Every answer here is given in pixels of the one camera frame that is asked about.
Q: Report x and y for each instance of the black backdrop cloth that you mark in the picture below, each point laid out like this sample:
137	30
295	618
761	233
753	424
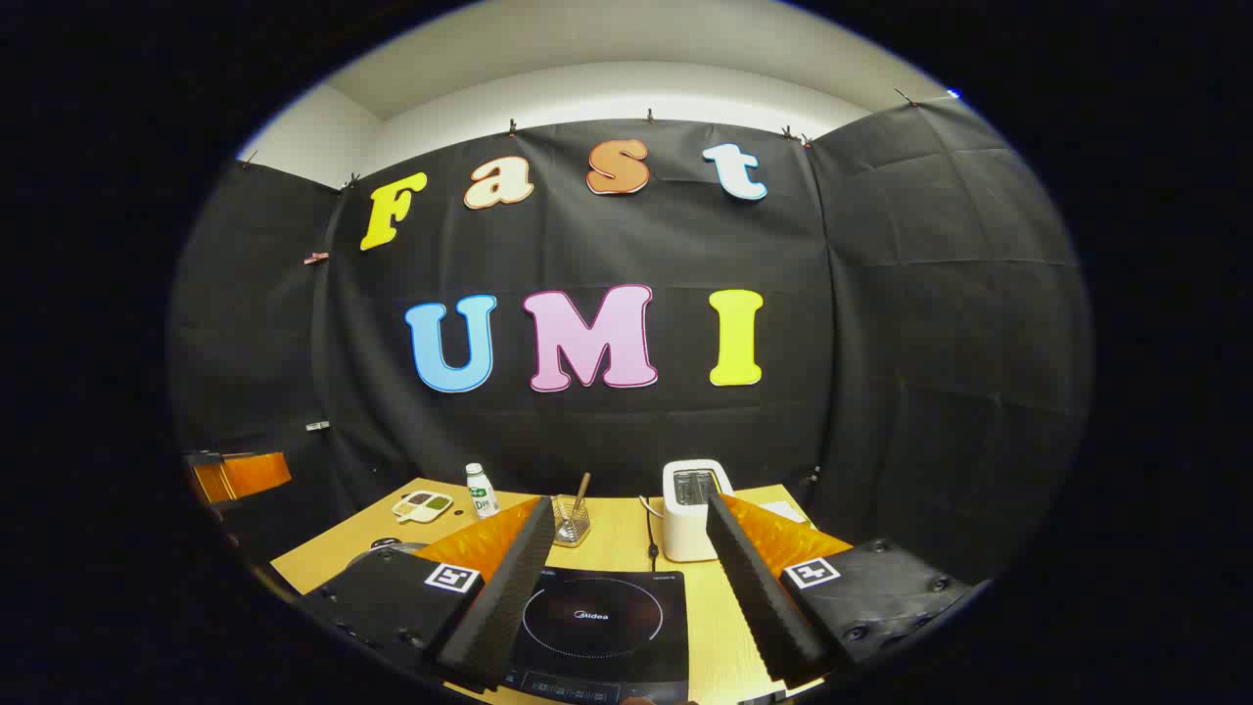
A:
881	343

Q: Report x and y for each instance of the white divided dish of beans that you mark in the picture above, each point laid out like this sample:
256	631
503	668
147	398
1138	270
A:
421	505

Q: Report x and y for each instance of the white bottle with green label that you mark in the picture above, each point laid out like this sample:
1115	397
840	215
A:
481	494

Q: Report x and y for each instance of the stainless steel pot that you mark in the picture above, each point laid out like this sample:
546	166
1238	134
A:
387	550

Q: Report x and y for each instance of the white toaster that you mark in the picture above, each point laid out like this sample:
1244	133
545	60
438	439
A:
685	524

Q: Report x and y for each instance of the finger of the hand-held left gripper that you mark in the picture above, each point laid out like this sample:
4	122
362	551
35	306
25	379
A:
250	475

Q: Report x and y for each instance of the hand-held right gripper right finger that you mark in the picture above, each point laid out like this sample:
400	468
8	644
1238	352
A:
759	587

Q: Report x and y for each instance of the black induction cooktop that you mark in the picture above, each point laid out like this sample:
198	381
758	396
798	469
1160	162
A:
597	641

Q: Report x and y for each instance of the sandwich with lettuce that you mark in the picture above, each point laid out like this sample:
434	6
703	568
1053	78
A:
783	511

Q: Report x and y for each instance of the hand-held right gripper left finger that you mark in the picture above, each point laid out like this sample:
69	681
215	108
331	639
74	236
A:
509	587

